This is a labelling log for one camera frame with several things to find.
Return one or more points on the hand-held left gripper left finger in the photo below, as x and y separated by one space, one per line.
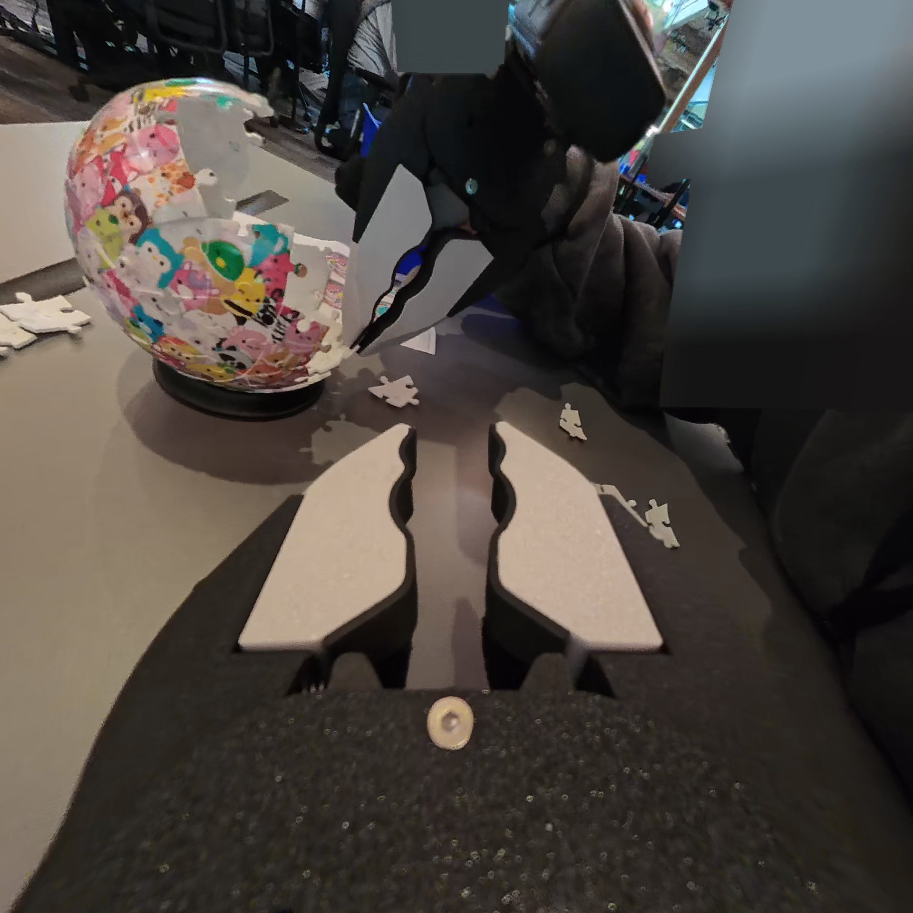
335 563

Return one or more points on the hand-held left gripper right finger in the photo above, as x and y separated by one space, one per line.
570 563

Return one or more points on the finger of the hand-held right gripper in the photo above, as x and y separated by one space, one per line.
449 278
385 242

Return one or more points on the white puzzle piece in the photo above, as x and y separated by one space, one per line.
16 334
394 391
50 314
332 359
572 421

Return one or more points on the colourful 3D puzzle ball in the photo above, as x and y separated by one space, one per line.
178 235

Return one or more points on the joined white puzzle pieces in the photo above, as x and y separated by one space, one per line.
662 524

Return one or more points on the black ball stand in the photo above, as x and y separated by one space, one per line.
235 403

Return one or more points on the printed instruction sheet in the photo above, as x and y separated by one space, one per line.
421 342

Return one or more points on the person's dark clothing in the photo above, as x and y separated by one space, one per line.
842 513

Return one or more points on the black office chair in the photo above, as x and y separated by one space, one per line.
142 35

